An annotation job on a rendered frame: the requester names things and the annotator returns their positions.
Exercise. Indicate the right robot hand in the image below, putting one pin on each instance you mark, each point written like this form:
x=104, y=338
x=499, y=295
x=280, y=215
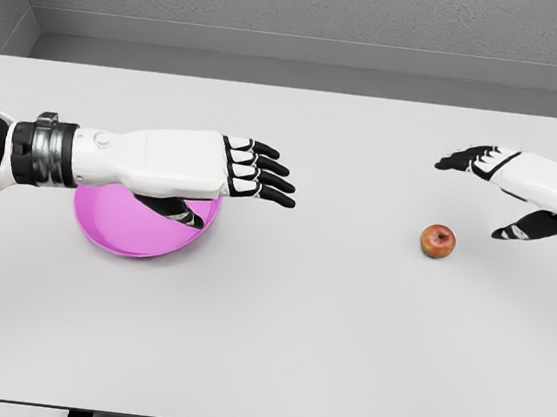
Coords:
x=543, y=183

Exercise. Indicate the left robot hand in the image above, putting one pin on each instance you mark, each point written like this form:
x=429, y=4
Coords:
x=183, y=162

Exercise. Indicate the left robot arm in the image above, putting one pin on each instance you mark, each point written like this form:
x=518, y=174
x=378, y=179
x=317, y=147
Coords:
x=48, y=152

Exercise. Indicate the pink round plate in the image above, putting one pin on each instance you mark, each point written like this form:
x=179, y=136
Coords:
x=125, y=226

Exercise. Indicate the red apple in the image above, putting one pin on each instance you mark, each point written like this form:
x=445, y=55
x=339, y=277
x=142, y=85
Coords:
x=438, y=241

